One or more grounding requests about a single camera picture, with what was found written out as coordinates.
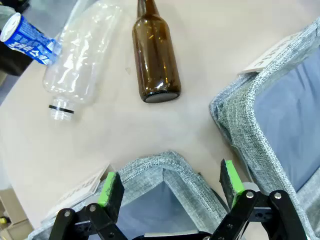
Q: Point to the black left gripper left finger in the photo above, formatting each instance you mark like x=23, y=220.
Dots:
x=111, y=195

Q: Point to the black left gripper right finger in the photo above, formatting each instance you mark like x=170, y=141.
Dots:
x=233, y=185

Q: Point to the large clear plastic bottle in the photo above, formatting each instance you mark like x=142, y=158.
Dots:
x=80, y=57

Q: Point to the blue Pocari Sweat can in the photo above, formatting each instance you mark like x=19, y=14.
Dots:
x=27, y=40

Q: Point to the grey fabric Bottle basket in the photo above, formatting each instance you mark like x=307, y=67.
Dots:
x=172, y=180

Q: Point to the grey fabric Plastic basket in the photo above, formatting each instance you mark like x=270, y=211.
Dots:
x=275, y=120

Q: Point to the white Bottle label card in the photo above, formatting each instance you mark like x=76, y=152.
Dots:
x=82, y=186

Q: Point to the beige cardboard box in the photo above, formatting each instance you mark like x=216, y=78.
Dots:
x=11, y=212

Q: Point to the white Plastic label card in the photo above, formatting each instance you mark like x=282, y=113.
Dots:
x=272, y=52

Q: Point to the brown glass bottle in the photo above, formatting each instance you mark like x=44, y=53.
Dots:
x=156, y=57

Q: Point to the grey hanging jacket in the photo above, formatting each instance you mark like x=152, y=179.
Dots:
x=3, y=15

